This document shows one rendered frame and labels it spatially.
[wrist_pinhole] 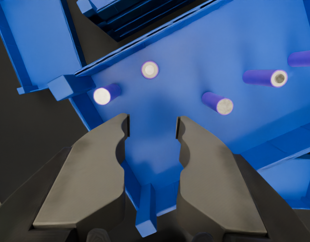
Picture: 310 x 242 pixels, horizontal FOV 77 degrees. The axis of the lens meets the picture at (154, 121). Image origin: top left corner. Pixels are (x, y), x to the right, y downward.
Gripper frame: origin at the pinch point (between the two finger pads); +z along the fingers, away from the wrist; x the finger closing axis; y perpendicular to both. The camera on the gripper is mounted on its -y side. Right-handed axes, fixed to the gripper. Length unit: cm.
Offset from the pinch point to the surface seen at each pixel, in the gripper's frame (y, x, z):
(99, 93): 1.3, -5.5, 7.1
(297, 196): 55, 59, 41
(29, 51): 7, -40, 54
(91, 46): 5, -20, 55
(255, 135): 8.6, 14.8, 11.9
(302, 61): -1.8, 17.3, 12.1
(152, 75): -0.6, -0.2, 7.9
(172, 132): 8.7, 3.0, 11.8
